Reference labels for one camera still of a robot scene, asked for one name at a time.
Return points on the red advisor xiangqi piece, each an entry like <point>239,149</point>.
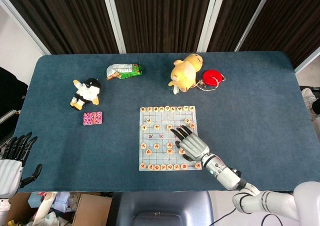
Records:
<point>176,166</point>
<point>163,167</point>

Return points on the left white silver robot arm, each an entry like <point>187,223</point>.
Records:
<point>3,211</point>

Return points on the white plastic bag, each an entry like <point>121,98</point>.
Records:
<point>66,201</point>

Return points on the white partition frame post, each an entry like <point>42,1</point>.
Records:
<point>212,18</point>
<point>255,18</point>
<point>307,60</point>
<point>113,18</point>
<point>25,26</point>

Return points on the white xiangqi board sheet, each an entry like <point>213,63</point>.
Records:
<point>162,158</point>

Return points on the red chariot xiangqi piece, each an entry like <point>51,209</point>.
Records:
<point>142,165</point>
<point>198,165</point>

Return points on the brown cardboard box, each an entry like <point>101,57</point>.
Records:
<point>20,208</point>
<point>92,211</point>

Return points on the green white snack bag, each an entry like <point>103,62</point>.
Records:
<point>125,70</point>

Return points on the yellow rubber band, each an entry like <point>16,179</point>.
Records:
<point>94,118</point>

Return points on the red elephant xiangqi piece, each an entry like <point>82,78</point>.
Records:
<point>157,167</point>
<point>184,166</point>

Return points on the black chair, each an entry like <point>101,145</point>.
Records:
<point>12,98</point>

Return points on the black white penguin plush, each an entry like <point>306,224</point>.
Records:
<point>86,93</point>

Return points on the pink patterned card deck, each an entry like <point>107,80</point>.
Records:
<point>88,118</point>

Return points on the white sneaker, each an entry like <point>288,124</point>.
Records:
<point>308,98</point>

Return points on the yellow plush toy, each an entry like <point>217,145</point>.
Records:
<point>183,73</point>

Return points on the black soldier xiangqi piece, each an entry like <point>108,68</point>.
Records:
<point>169,127</point>
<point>156,126</point>
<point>192,125</point>
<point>143,127</point>

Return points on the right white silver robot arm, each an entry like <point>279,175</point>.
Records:
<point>225,173</point>

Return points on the dark pleated partition panel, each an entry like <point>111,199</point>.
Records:
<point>162,15</point>
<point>237,10</point>
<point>295,15</point>
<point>62,15</point>

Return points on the red soldier xiangqi piece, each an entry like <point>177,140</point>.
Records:
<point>156,145</point>
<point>143,145</point>
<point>170,144</point>

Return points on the red general xiangqi piece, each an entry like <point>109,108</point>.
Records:
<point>170,167</point>

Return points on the red round disc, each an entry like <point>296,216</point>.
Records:
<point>210,77</point>

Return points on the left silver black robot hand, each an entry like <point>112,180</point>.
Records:
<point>10,176</point>

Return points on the blue velvet tablecloth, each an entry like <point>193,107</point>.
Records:
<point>250,110</point>

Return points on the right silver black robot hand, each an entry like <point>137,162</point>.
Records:
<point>195,145</point>

